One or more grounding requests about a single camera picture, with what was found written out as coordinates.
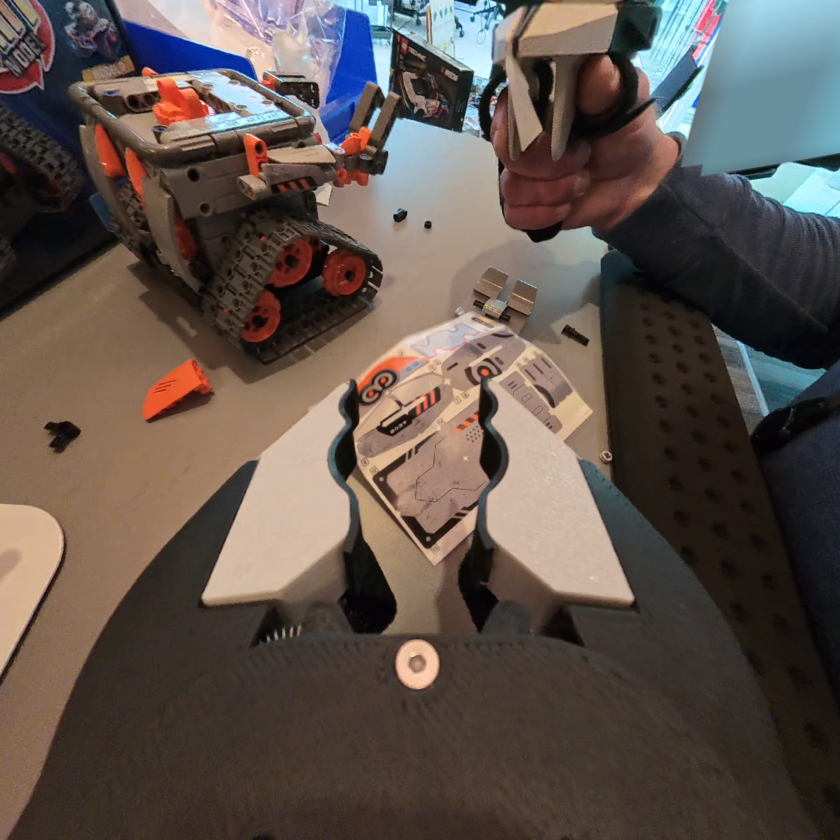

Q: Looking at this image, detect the grey orange tracked toy robot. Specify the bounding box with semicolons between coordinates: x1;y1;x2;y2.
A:
69;69;404;365

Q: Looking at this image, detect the white stand base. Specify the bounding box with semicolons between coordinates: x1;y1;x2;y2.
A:
0;504;65;677

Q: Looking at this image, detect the grey plastic panel assembly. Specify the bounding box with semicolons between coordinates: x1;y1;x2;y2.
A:
456;266;540;329

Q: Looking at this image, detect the person's right hand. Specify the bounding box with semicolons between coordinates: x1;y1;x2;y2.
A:
491;54;680;244

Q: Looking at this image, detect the person's right forearm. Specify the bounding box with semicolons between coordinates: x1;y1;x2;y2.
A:
591;157;840;370

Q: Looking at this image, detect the blue storage bin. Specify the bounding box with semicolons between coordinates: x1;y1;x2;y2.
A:
121;0;378;142

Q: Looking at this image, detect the black perforated armrest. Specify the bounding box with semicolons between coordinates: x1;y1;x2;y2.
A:
600;252;840;795

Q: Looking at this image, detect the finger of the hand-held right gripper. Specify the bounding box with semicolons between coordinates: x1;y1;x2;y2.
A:
492;0;527;67
515;0;621;60

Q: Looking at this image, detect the orange plastic panel piece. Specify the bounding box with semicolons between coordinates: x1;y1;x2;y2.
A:
143;359;215;421

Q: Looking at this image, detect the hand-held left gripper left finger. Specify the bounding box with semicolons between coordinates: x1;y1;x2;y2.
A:
200;381;361;608

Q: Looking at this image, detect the robot sticker sheet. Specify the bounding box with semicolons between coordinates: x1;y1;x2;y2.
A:
354;311;595;567

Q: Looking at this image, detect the clear plastic bag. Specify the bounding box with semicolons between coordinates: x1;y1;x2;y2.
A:
217;0;358;73

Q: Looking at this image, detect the blue robot kit box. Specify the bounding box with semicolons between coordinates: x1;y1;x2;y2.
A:
0;0;129;309

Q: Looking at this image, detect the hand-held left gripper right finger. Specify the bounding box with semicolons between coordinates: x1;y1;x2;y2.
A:
476;377;636;614

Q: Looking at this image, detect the black car model box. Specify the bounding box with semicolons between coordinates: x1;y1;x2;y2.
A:
389;29;475;131

